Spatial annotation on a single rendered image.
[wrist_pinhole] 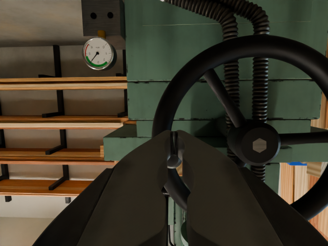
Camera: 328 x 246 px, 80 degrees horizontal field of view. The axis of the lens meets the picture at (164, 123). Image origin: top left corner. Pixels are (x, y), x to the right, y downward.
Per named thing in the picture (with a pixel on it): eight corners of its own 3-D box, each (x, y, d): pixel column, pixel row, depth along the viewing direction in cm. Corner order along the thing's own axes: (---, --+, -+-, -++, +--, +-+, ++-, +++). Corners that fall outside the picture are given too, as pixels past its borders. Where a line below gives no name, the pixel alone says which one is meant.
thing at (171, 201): (174, 192, 84) (174, 225, 86) (174, 183, 93) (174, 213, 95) (153, 192, 84) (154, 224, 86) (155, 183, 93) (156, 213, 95)
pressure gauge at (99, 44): (112, 25, 38) (113, 69, 39) (117, 31, 41) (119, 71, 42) (79, 26, 38) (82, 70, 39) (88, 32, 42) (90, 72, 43)
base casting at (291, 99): (326, 78, 43) (322, 120, 45) (239, 89, 100) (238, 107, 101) (124, 81, 45) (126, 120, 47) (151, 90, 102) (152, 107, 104)
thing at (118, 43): (118, -7, 39) (120, 35, 40) (131, 17, 52) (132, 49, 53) (77, -6, 40) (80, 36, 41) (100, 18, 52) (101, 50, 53)
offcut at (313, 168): (321, 159, 47) (319, 178, 48) (329, 157, 49) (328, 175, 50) (307, 156, 50) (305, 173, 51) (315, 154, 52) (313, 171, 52)
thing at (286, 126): (311, 119, 45) (310, 136, 45) (267, 112, 65) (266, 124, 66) (135, 120, 46) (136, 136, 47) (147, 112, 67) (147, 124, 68)
